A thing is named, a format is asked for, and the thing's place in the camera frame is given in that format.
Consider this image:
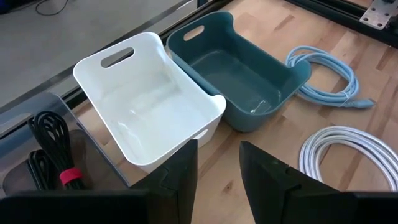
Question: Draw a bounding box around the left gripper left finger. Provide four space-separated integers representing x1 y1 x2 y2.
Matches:
130 139 198 224

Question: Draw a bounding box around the teal plastic bin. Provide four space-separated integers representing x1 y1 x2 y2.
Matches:
165 11 312 133

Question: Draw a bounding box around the white plastic bin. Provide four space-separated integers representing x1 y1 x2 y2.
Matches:
72 31 227 174

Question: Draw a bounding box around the silver metal bracket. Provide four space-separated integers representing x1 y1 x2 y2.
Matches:
359 0 398 31

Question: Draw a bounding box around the white cable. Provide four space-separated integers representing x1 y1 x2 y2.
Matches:
298 125 398 192

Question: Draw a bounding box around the black cable with red strap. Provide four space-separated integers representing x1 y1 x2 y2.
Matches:
27 111 85 190

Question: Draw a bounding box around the grey plastic bin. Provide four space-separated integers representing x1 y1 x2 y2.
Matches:
0 91 131 197

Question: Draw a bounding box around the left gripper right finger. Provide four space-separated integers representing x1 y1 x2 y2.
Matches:
239 141 357 224

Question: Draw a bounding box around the thin wire twist tie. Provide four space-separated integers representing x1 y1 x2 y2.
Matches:
249 98 272 114

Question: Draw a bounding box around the light blue cable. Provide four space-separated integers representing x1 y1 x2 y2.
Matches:
285 45 376 110

